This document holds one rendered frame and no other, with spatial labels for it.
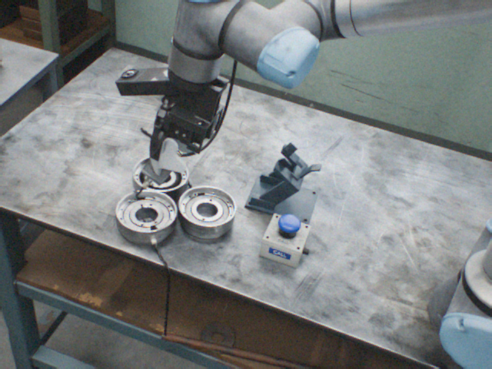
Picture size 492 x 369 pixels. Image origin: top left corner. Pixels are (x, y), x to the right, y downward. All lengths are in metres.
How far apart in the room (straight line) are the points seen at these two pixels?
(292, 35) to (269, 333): 0.70
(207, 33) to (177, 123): 0.17
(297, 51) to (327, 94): 2.01
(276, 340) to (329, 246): 0.26
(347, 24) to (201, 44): 0.20
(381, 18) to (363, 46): 1.80
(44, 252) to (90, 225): 0.32
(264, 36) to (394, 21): 0.17
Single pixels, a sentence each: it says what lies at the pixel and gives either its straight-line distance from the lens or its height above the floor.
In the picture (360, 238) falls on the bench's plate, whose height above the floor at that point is 0.80.
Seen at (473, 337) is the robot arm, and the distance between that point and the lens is 0.77.
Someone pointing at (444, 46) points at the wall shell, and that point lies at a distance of 2.53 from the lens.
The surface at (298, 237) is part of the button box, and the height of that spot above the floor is 0.85.
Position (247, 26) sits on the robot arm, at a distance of 0.72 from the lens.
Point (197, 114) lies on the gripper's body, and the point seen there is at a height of 1.07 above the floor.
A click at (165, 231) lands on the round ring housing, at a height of 0.83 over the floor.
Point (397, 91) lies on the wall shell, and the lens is 2.63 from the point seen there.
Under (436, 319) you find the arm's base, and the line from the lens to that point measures 1.00.
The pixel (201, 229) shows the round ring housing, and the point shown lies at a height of 0.83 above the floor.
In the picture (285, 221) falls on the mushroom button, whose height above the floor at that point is 0.87.
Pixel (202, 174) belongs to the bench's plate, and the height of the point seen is 0.80.
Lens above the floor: 1.55
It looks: 41 degrees down
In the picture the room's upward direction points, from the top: 10 degrees clockwise
